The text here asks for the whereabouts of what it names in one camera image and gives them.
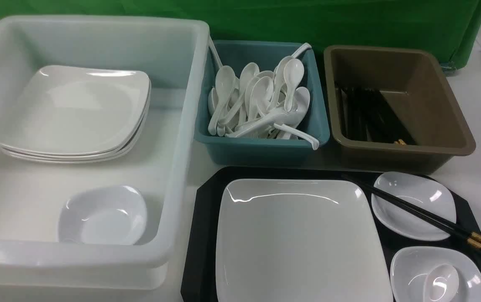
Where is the large white square rice plate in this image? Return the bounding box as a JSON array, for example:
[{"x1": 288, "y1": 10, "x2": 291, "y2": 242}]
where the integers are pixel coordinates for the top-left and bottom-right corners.
[{"x1": 215, "y1": 179, "x2": 394, "y2": 302}]

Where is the small white dish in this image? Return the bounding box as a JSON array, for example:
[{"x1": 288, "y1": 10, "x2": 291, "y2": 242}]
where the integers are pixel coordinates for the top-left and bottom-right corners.
[
  {"x1": 371, "y1": 171, "x2": 457, "y2": 242},
  {"x1": 390, "y1": 246, "x2": 481, "y2": 302}
]

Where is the black chopstick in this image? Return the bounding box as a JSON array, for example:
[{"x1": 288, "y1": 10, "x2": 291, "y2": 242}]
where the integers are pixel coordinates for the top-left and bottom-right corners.
[
  {"x1": 341, "y1": 176, "x2": 481, "y2": 257},
  {"x1": 343, "y1": 174, "x2": 481, "y2": 250}
]

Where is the white soup spoon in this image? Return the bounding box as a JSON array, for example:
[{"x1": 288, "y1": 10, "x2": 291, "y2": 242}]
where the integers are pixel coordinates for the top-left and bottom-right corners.
[{"x1": 422, "y1": 263, "x2": 460, "y2": 302}]

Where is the middle stacked white plate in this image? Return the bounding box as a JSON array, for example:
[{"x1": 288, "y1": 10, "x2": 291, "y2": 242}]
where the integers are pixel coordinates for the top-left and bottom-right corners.
[{"x1": 0, "y1": 84, "x2": 152, "y2": 164}]

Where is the stacked white plate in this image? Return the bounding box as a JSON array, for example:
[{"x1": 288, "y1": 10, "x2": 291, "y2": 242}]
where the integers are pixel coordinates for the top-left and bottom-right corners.
[
  {"x1": 0, "y1": 65, "x2": 152, "y2": 157},
  {"x1": 0, "y1": 84, "x2": 152, "y2": 164},
  {"x1": 0, "y1": 110, "x2": 148, "y2": 164}
]

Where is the bottom stacked white plate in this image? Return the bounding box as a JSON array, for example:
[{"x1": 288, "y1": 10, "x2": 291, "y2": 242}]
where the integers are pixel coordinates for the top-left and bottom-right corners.
[{"x1": 0, "y1": 110, "x2": 148, "y2": 164}]

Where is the top stacked white plate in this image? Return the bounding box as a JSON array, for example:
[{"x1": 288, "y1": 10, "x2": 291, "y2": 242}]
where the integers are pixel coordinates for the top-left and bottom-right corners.
[{"x1": 0, "y1": 65, "x2": 152, "y2": 157}]

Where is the large white plastic tub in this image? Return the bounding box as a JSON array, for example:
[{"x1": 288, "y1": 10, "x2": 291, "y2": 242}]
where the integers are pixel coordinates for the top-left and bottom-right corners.
[{"x1": 0, "y1": 15, "x2": 210, "y2": 290}]

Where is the small white bowl in tub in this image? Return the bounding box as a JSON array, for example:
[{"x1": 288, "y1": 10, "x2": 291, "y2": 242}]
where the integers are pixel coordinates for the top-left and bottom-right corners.
[{"x1": 58, "y1": 185, "x2": 148, "y2": 245}]

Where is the black plastic serving tray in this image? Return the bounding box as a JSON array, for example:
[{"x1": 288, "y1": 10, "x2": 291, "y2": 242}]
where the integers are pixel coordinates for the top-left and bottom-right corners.
[{"x1": 180, "y1": 166, "x2": 481, "y2": 302}]

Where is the white spoon upright left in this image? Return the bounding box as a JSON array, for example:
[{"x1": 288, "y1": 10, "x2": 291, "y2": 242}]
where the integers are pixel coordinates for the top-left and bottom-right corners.
[{"x1": 208, "y1": 65, "x2": 237, "y2": 135}]

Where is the teal plastic spoon bin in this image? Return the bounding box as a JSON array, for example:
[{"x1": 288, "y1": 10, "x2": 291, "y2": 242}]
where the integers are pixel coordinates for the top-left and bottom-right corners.
[{"x1": 194, "y1": 40, "x2": 330, "y2": 167}]

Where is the white spoon centre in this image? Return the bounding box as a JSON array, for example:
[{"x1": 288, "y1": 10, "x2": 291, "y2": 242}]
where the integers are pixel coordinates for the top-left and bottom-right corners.
[{"x1": 248, "y1": 76, "x2": 274, "y2": 122}]

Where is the white spoon hanging front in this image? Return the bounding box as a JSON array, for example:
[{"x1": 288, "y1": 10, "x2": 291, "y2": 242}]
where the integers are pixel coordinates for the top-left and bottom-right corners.
[{"x1": 273, "y1": 123, "x2": 320, "y2": 151}]

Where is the white spoon top right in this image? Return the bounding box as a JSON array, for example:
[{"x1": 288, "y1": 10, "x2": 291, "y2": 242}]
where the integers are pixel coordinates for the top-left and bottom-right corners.
[{"x1": 283, "y1": 58, "x2": 304, "y2": 112}]

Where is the pile of black chopsticks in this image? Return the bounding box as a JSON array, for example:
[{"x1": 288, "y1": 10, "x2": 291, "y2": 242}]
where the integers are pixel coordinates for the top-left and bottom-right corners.
[{"x1": 336, "y1": 85, "x2": 418, "y2": 146}]

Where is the brown plastic chopstick bin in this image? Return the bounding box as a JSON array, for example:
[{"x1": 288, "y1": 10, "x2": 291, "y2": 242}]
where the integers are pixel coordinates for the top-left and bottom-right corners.
[{"x1": 323, "y1": 45, "x2": 476, "y2": 174}]

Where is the green backdrop cloth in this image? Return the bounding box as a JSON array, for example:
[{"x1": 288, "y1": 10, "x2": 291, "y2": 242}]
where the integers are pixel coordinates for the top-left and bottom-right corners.
[{"x1": 0, "y1": 0, "x2": 481, "y2": 68}]

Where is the white spoon handle back left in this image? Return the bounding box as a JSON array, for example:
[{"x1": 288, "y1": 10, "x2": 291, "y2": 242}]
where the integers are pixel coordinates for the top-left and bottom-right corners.
[{"x1": 208, "y1": 36, "x2": 223, "y2": 69}]

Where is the white spoon handle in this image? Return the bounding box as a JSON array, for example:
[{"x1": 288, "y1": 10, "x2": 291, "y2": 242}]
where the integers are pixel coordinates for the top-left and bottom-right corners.
[
  {"x1": 291, "y1": 43, "x2": 312, "y2": 58},
  {"x1": 208, "y1": 36, "x2": 223, "y2": 69}
]

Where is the white spoon handle back right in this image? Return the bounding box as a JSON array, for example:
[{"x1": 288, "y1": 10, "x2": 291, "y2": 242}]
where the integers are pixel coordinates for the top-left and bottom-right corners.
[{"x1": 291, "y1": 43, "x2": 312, "y2": 58}]

